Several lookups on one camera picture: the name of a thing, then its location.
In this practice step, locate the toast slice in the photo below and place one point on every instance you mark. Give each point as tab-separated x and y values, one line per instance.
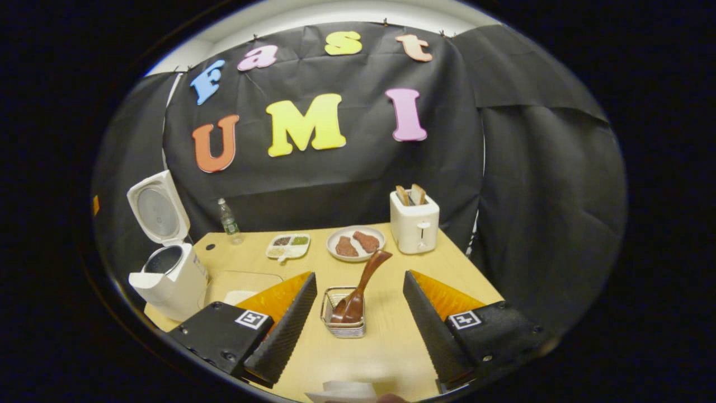
418	194
403	196

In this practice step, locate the white divided grain dish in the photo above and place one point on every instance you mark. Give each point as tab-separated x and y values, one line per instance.
288	249

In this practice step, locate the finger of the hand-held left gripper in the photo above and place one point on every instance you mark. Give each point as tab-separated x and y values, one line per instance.
96	205

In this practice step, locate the brown wooden spoon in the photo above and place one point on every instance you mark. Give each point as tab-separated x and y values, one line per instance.
366	277

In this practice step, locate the white rice cooker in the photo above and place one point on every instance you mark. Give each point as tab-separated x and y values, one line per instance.
179	285

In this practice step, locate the white tissue paper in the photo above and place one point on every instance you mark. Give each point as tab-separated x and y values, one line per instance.
347	390

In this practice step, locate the clear plastic container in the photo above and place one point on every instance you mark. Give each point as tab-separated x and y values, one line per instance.
224	280

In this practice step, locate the white round plate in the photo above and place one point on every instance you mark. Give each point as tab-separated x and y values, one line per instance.
335	253

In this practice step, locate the clear water bottle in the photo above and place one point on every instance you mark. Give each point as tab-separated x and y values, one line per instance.
229	224

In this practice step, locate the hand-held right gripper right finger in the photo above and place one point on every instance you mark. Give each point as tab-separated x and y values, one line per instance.
433	330

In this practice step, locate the black backdrop cloth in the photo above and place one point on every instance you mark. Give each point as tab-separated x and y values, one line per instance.
531	196

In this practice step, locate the brown meat piece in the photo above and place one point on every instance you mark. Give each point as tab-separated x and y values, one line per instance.
346	247
366	242

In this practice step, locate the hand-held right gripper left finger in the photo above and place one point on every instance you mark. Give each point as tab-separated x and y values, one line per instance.
285	330

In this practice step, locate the white toaster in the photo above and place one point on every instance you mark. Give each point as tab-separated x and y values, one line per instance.
414	229

